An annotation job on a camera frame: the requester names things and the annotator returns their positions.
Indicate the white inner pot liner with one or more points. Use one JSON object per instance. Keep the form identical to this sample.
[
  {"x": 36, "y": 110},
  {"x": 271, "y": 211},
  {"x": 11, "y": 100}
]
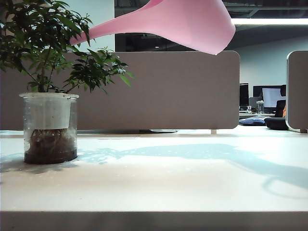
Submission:
[{"x": 51, "y": 113}]

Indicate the grey flat partition foot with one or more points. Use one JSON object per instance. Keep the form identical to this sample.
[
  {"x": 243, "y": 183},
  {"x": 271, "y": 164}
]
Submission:
[{"x": 158, "y": 131}]

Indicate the long ceiling light strip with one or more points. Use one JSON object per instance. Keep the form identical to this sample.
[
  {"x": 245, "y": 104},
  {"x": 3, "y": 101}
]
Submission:
[{"x": 269, "y": 21}]

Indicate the lit computer monitor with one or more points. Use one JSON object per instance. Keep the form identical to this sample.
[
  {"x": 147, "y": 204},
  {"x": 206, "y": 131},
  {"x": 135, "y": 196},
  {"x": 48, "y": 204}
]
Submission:
[{"x": 271, "y": 97}]

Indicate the green leafy plant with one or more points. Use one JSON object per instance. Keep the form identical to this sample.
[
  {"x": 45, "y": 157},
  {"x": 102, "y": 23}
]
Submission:
[{"x": 45, "y": 41}]

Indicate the pink plastic watering can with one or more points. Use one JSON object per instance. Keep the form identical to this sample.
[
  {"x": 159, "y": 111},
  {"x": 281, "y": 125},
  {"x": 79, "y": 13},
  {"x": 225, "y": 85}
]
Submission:
[{"x": 183, "y": 24}]

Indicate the clear glass plant pot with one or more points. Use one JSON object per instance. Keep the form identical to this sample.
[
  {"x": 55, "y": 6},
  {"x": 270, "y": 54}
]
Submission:
[{"x": 49, "y": 144}]

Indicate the dark computer monitor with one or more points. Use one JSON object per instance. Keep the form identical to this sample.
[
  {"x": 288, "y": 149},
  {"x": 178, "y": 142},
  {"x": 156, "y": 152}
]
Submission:
[{"x": 244, "y": 93}]

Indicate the wide beige desk partition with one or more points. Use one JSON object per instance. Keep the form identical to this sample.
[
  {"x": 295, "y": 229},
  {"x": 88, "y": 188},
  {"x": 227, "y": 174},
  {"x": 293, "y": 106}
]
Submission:
[{"x": 154, "y": 96}]

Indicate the blue checkered cloth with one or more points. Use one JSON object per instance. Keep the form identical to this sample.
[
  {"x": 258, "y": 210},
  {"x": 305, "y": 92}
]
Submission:
[{"x": 252, "y": 120}]

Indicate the clear glass jar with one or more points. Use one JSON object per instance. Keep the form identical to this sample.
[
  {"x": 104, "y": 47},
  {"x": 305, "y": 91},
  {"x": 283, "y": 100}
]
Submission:
[{"x": 260, "y": 107}]

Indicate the narrow beige desk partition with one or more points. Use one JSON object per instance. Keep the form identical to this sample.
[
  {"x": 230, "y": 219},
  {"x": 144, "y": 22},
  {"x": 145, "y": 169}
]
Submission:
[{"x": 298, "y": 91}]

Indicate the black round cushion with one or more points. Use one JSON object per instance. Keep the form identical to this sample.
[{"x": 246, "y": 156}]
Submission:
[{"x": 276, "y": 123}]

